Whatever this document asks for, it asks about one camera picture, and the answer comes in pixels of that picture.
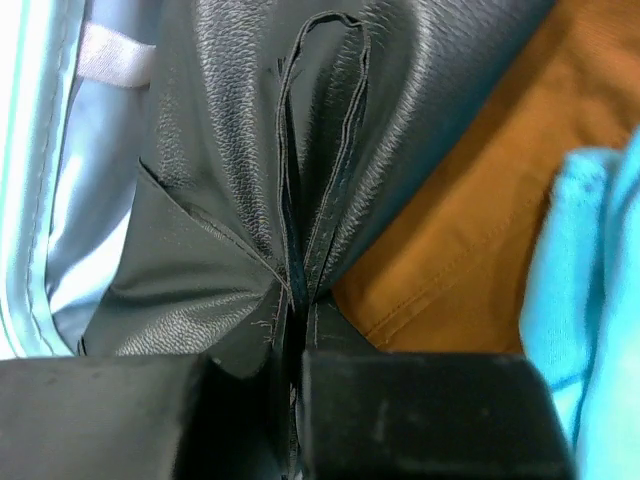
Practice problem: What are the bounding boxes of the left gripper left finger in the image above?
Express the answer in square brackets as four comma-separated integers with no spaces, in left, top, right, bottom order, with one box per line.
[1,356,211,479]

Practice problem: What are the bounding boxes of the brown shorts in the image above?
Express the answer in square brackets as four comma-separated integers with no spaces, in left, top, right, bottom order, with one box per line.
[333,0,639,353]

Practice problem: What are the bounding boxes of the black leather pouch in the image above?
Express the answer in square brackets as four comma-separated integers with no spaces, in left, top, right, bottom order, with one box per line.
[80,1,552,479]

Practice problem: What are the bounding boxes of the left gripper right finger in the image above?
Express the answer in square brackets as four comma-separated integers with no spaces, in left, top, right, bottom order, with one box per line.
[301,351,575,479]

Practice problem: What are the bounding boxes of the light blue shirt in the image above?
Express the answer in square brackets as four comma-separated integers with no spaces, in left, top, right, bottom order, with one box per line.
[520,137,639,479]

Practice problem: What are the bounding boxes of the light blue suitcase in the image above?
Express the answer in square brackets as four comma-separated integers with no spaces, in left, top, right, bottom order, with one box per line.
[1,1,161,359]

